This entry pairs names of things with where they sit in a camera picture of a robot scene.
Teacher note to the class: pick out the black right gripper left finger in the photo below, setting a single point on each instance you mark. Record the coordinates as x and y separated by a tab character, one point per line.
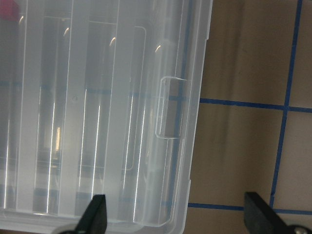
94	219

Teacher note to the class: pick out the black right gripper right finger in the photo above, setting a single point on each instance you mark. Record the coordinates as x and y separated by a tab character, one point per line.
259	217

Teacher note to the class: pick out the clear plastic storage box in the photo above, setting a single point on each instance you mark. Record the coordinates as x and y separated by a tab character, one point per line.
100	97

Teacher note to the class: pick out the red block in box corner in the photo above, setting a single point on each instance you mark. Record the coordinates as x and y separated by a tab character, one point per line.
9	10

